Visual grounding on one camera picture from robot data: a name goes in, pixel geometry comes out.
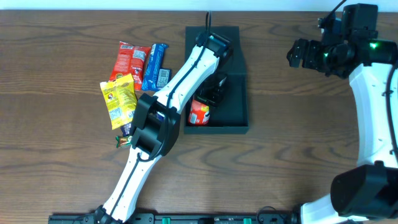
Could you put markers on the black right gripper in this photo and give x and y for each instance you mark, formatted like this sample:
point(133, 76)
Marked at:
point(306, 53)

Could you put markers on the purple chocolate bar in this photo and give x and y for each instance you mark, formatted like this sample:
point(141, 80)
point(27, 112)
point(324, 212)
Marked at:
point(125, 129)

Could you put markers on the dark green open box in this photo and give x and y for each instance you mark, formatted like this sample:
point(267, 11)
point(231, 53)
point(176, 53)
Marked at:
point(231, 116)

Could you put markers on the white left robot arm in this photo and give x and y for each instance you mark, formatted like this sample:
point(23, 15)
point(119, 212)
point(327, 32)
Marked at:
point(156, 124)

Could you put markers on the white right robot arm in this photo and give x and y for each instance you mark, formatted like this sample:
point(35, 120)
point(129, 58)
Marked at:
point(351, 49)

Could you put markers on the red KitKat bar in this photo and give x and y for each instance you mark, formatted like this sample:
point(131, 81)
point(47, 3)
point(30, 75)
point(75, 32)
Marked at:
point(123, 141)

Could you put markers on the red snack bag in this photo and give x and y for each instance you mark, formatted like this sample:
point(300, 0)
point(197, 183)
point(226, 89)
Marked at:
point(130, 60)

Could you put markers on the yellow snack bag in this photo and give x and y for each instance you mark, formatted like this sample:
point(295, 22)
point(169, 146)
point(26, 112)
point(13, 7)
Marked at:
point(120, 99)

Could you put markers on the black mounting rail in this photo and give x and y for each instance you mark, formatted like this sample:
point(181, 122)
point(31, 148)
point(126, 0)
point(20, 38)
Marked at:
point(149, 218)

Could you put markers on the blue cookie pack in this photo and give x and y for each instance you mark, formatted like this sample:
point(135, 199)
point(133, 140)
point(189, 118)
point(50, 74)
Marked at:
point(155, 77)

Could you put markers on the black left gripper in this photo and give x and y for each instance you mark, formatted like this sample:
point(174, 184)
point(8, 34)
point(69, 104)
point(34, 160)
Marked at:
point(210, 94)

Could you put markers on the red Pringles can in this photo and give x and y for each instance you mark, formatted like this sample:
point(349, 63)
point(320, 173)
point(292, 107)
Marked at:
point(199, 114)

